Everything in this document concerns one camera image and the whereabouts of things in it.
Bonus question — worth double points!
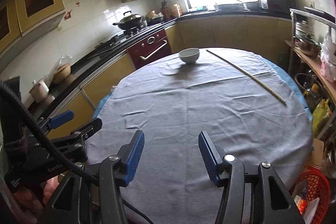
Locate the red plastic mesh basket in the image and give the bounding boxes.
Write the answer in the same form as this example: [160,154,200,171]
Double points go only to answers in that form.
[290,170,330,223]

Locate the pink white plastic bag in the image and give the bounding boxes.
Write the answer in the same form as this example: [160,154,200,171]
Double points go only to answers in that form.
[320,33,336,83]

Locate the black wok with lid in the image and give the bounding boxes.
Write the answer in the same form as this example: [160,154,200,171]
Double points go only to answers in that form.
[113,11,144,31]

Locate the steel pot on shelf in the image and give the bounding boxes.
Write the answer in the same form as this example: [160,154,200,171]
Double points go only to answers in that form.
[293,35,321,58]

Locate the long wooden stick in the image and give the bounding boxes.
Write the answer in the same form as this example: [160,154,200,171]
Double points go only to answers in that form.
[206,50,286,104]

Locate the white ceramic bowl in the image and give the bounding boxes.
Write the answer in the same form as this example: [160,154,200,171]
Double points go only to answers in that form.
[178,48,200,64]

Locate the metal kitchen shelf rack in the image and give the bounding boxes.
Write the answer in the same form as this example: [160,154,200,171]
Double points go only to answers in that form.
[284,6,336,140]

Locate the brown clay pot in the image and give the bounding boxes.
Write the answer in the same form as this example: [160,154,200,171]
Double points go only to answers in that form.
[52,63,71,84]

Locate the grey tablecloth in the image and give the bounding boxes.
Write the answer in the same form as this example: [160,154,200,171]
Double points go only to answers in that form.
[87,48,313,223]

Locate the brown cardboard box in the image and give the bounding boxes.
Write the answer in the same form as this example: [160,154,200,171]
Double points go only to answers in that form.
[302,138,324,173]

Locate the dark red built-in oven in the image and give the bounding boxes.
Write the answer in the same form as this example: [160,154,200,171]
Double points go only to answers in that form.
[127,29,172,69]

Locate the black cable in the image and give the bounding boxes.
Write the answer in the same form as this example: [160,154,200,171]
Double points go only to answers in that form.
[0,80,156,224]

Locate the black microwave oven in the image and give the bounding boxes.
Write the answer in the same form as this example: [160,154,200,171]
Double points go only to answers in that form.
[260,0,296,13]

